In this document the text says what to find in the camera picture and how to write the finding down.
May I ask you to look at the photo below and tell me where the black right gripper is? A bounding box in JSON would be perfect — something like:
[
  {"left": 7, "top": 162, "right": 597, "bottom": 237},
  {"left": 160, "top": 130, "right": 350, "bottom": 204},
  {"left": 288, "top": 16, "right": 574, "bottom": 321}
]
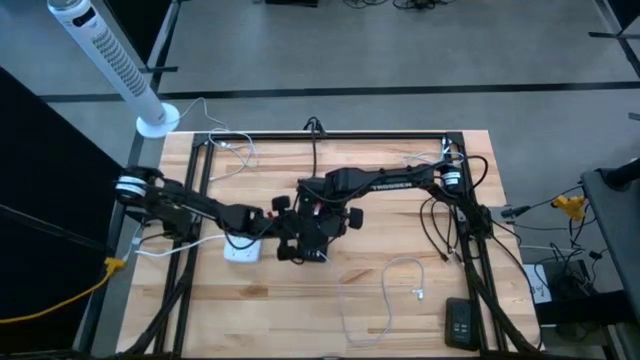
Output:
[{"left": 294, "top": 197, "right": 365, "bottom": 251}]

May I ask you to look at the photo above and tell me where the long black power strip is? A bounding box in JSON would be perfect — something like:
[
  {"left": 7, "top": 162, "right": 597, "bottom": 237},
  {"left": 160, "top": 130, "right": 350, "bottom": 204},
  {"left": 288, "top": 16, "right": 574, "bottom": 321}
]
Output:
[{"left": 297, "top": 239, "right": 331, "bottom": 265}]

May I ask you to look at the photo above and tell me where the white cube outlet hub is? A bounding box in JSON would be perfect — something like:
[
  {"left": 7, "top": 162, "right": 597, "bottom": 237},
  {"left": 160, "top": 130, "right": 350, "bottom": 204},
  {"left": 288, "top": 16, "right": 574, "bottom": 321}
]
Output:
[{"left": 222, "top": 234, "right": 263, "bottom": 265}]

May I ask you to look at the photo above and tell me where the lavender braided USB cable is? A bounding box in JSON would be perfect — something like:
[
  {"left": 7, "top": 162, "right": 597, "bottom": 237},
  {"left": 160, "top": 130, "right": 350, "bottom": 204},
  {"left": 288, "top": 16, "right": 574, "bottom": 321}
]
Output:
[{"left": 317, "top": 251, "right": 427, "bottom": 349}]

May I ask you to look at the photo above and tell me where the white USB cable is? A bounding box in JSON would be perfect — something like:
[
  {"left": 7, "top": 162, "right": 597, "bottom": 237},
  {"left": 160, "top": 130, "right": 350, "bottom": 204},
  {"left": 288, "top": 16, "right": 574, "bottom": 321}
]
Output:
[
  {"left": 206, "top": 128, "right": 260, "bottom": 183},
  {"left": 402, "top": 148, "right": 466, "bottom": 169}
]

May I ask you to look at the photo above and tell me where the small black power strip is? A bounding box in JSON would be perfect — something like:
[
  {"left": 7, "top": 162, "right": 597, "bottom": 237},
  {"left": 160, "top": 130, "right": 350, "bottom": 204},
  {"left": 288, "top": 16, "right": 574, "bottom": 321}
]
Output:
[{"left": 444, "top": 296, "right": 482, "bottom": 351}]

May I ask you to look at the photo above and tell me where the white paper sheet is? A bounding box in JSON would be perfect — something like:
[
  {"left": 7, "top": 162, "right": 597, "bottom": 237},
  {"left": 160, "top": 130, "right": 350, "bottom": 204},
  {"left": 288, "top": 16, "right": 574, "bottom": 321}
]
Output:
[{"left": 523, "top": 263, "right": 553, "bottom": 305}]

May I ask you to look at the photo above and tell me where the white tower fan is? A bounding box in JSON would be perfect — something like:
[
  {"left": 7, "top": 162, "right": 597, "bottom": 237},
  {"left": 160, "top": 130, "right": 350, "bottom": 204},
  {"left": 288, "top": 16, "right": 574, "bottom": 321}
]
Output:
[{"left": 47, "top": 0, "right": 182, "bottom": 140}]

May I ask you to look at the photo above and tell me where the black curtain partition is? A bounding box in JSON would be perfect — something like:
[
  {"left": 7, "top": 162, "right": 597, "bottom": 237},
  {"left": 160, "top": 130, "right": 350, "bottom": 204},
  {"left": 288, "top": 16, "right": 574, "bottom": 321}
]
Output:
[{"left": 0, "top": 66, "right": 129, "bottom": 354}]

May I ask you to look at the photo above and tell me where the yellow plug connector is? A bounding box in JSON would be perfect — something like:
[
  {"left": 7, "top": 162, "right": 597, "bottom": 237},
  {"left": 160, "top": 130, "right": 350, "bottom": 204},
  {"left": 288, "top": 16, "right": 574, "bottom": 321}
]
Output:
[{"left": 550, "top": 194, "right": 587, "bottom": 222}]

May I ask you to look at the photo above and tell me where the black floor equipment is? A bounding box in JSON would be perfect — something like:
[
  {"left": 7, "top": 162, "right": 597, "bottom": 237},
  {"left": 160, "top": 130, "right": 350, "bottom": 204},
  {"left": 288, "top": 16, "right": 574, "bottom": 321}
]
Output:
[{"left": 534, "top": 259, "right": 636, "bottom": 341}]

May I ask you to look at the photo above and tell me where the grey side table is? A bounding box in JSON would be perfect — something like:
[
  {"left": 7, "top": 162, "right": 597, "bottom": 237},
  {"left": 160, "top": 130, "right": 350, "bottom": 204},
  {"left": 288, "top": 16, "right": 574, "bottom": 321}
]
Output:
[{"left": 579, "top": 158, "right": 640, "bottom": 326}]

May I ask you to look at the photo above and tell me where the black power strip cord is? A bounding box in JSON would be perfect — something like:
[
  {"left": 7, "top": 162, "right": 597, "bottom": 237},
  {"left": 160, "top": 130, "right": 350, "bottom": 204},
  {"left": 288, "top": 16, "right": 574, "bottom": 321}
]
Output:
[{"left": 303, "top": 116, "right": 329, "bottom": 180}]

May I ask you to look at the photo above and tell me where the white hub power cord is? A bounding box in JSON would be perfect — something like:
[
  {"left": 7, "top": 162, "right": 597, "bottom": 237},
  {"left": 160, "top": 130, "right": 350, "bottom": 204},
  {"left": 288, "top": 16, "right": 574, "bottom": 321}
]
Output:
[{"left": 132, "top": 233, "right": 227, "bottom": 259}]

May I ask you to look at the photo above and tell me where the black cable bundle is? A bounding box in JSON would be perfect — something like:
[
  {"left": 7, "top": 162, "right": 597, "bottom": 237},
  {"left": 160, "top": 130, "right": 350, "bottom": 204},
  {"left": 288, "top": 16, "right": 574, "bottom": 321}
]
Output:
[
  {"left": 119, "top": 249, "right": 199, "bottom": 359},
  {"left": 462, "top": 234, "right": 544, "bottom": 359}
]

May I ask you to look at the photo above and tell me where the white fan power cord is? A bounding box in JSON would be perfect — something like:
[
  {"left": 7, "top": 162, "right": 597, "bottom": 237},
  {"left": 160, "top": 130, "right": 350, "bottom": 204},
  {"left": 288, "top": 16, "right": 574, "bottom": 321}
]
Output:
[{"left": 177, "top": 96, "right": 230, "bottom": 134}]

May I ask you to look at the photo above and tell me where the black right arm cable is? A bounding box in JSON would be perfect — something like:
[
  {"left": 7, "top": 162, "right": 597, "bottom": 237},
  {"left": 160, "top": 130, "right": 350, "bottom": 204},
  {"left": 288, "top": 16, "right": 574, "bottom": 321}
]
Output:
[{"left": 462, "top": 153, "right": 490, "bottom": 201}]

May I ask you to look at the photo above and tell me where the yellow extension cable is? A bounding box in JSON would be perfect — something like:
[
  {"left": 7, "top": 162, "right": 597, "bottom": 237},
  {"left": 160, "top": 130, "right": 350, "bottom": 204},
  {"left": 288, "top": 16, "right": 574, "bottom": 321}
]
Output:
[{"left": 0, "top": 256, "right": 127, "bottom": 325}]

